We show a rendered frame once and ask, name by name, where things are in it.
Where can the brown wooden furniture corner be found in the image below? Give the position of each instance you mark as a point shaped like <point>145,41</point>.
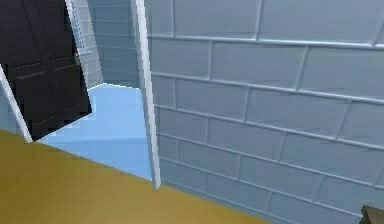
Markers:
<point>372,215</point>

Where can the black room door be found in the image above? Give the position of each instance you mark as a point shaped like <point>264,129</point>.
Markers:
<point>43,73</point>

